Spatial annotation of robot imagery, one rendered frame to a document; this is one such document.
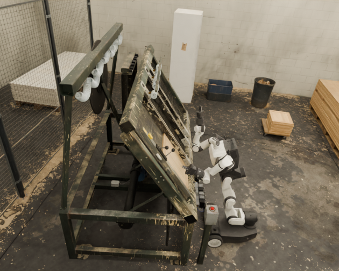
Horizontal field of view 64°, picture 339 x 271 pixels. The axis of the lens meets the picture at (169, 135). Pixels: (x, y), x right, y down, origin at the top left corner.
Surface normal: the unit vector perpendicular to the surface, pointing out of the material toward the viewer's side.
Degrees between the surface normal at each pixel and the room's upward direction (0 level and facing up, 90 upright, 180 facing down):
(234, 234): 0
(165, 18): 90
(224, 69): 90
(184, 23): 90
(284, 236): 0
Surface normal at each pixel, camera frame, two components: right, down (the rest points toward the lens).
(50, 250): 0.07, -0.83
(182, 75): -0.17, 0.53
